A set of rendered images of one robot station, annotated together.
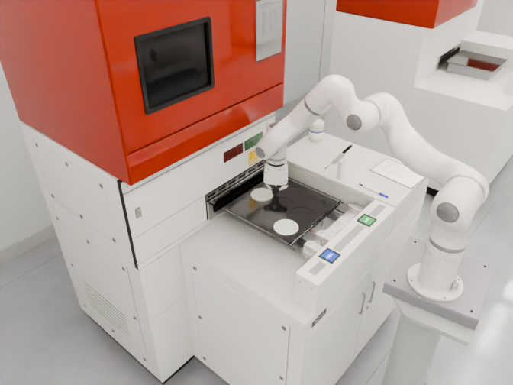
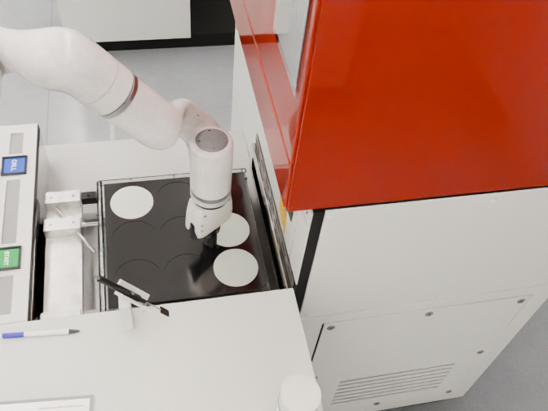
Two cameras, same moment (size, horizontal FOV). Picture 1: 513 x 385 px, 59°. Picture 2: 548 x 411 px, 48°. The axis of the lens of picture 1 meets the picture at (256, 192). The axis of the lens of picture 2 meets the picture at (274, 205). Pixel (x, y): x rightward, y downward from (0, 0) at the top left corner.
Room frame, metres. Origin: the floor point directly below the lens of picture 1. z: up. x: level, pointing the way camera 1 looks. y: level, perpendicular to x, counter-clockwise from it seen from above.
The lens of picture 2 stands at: (2.16, -0.70, 2.07)
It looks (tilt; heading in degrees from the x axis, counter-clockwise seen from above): 51 degrees down; 122
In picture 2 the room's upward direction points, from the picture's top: 8 degrees clockwise
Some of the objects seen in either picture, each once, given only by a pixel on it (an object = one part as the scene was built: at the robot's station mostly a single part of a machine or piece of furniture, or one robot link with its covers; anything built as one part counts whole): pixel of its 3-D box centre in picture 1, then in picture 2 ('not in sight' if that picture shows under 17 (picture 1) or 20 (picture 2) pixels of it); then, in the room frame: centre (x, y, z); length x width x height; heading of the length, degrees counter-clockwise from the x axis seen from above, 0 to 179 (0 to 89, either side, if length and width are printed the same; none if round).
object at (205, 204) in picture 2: (275, 157); (211, 189); (1.62, -0.08, 1.09); 0.09 x 0.08 x 0.03; 84
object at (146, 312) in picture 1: (172, 253); (351, 256); (1.77, 0.45, 0.41); 0.82 x 0.71 x 0.82; 140
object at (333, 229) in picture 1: (336, 234); (64, 262); (1.39, -0.32, 0.87); 0.36 x 0.08 x 0.03; 140
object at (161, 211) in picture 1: (211, 180); (265, 131); (1.55, 0.19, 1.02); 0.82 x 0.03 x 0.40; 140
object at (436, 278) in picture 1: (440, 262); not in sight; (1.14, -0.63, 0.96); 0.19 x 0.19 x 0.18
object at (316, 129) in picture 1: (316, 130); (298, 404); (2.01, -0.30, 1.01); 0.07 x 0.07 x 0.10
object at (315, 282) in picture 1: (347, 251); (18, 230); (1.27, -0.34, 0.89); 0.55 x 0.09 x 0.14; 140
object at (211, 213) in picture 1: (243, 188); (268, 221); (1.68, 0.06, 0.89); 0.44 x 0.02 x 0.10; 140
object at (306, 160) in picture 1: (349, 176); (151, 404); (1.78, -0.43, 0.89); 0.62 x 0.35 x 0.14; 50
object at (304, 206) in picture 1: (281, 204); (182, 234); (1.55, -0.11, 0.90); 0.34 x 0.34 x 0.01; 50
